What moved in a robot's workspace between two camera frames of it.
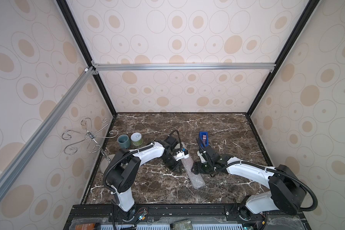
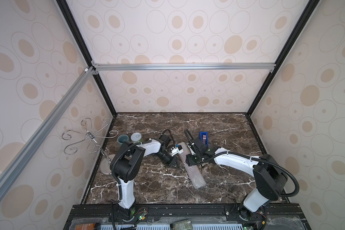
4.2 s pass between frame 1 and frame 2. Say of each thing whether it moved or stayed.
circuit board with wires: stayed
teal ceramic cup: stayed
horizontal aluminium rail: stayed
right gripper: moved
